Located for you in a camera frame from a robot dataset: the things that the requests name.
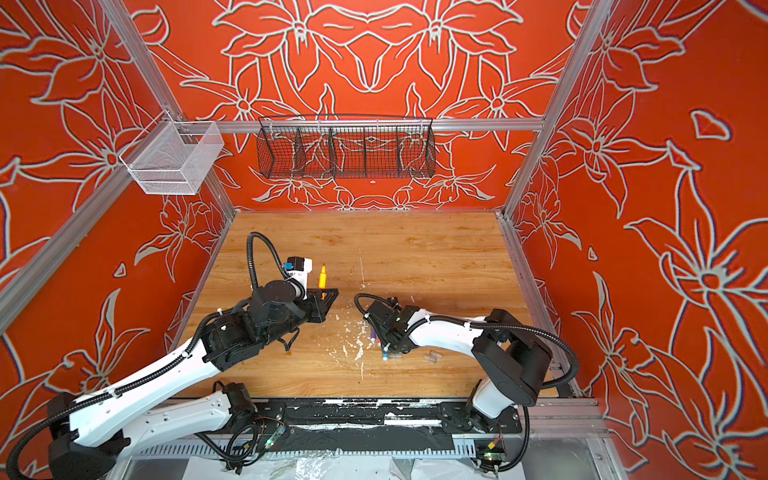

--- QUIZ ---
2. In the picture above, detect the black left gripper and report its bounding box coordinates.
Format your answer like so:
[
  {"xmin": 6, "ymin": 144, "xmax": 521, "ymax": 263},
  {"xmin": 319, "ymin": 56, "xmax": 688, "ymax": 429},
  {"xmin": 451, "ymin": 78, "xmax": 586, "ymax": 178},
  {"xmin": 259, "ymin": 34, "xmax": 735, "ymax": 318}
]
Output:
[{"xmin": 264, "ymin": 284, "xmax": 340, "ymax": 345}]

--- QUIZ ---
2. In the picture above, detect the orange pen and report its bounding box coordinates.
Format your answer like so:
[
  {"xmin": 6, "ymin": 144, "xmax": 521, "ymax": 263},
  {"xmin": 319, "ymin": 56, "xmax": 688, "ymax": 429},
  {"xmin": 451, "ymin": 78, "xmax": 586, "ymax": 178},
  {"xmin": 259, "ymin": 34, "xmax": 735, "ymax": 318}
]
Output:
[{"xmin": 318, "ymin": 264, "xmax": 327, "ymax": 289}]

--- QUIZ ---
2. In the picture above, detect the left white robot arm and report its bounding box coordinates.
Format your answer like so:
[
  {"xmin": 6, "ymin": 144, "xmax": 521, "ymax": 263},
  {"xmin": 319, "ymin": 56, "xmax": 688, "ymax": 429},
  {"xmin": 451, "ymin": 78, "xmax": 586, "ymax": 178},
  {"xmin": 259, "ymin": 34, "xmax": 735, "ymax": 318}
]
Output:
[{"xmin": 48, "ymin": 280, "xmax": 339, "ymax": 479}]

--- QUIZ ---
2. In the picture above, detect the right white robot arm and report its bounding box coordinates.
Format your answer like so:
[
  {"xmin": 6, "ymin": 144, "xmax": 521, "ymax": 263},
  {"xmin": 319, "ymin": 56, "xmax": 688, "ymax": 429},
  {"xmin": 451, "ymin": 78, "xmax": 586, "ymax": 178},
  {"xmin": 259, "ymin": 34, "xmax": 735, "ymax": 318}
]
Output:
[{"xmin": 358, "ymin": 298, "xmax": 552, "ymax": 419}]

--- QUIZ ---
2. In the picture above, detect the white mesh basket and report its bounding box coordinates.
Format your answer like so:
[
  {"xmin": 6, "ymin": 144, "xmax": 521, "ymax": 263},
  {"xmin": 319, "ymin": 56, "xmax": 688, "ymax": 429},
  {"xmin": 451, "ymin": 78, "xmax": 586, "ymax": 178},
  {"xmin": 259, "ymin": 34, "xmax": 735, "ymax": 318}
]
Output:
[{"xmin": 119, "ymin": 121, "xmax": 224, "ymax": 195}]

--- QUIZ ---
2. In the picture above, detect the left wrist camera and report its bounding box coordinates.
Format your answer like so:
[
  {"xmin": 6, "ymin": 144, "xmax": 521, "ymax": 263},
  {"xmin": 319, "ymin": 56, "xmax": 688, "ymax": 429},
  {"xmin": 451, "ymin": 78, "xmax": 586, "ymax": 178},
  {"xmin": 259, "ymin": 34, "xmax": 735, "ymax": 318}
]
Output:
[{"xmin": 284, "ymin": 256, "xmax": 313, "ymax": 289}]

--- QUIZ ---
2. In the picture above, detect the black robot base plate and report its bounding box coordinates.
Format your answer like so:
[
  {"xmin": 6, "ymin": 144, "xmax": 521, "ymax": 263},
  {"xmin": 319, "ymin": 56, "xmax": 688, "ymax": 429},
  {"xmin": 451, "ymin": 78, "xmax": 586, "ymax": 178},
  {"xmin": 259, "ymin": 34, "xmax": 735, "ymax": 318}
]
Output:
[{"xmin": 206, "ymin": 395, "xmax": 523, "ymax": 454}]

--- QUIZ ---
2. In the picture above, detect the white cable duct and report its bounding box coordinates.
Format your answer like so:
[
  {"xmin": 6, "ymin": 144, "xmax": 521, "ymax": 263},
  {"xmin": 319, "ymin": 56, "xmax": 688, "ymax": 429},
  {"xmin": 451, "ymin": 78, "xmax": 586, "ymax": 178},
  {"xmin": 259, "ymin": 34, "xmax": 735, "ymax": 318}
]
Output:
[{"xmin": 132, "ymin": 438, "xmax": 477, "ymax": 461}]

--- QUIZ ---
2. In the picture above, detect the black wire basket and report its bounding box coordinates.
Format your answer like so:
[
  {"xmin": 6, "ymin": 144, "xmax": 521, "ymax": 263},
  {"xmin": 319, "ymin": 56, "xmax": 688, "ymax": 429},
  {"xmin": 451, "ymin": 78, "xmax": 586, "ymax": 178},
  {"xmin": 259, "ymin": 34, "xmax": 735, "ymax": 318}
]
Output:
[{"xmin": 256, "ymin": 115, "xmax": 437, "ymax": 180}]

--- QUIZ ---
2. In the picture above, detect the right black arm cable conduit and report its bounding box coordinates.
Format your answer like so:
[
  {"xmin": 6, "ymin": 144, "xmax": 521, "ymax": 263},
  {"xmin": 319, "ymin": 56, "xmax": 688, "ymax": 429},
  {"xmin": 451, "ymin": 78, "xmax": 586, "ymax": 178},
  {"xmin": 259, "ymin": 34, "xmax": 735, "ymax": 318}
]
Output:
[{"xmin": 353, "ymin": 292, "xmax": 581, "ymax": 390}]

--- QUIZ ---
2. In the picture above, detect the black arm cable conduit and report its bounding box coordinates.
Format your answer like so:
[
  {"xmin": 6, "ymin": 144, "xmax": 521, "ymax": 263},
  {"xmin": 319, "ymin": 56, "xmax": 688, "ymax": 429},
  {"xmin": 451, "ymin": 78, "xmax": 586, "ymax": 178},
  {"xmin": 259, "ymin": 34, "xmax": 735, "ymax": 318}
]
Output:
[
  {"xmin": 353, "ymin": 292, "xmax": 581, "ymax": 390},
  {"xmin": 4, "ymin": 231, "xmax": 289, "ymax": 480}
]

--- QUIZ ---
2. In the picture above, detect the horizontal aluminium frame rail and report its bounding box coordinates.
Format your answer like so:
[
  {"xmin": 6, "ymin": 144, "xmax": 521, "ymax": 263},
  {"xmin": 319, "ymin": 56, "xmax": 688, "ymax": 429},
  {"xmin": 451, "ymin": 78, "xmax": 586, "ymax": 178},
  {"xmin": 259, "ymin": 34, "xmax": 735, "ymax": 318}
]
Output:
[{"xmin": 175, "ymin": 118, "xmax": 544, "ymax": 135}]

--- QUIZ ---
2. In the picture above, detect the left aluminium frame rail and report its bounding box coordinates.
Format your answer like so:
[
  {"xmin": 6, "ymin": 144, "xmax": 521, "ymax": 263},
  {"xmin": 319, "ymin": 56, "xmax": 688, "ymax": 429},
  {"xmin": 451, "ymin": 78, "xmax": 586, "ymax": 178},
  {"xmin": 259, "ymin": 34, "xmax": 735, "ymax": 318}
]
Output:
[{"xmin": 1, "ymin": 166, "xmax": 134, "ymax": 333}]

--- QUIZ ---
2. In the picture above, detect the left black arm cable conduit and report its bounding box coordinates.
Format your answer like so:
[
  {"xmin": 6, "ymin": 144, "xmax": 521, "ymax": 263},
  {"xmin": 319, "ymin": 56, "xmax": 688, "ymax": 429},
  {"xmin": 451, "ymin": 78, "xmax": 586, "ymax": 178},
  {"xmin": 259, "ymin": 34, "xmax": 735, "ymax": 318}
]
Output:
[{"xmin": 4, "ymin": 231, "xmax": 289, "ymax": 480}]

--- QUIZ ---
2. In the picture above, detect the right aluminium frame post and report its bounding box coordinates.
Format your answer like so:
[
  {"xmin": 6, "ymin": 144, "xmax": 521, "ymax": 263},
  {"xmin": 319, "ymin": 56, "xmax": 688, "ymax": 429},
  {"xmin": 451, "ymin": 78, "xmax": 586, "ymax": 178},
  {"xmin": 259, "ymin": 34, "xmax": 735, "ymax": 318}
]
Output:
[{"xmin": 500, "ymin": 0, "xmax": 614, "ymax": 221}]

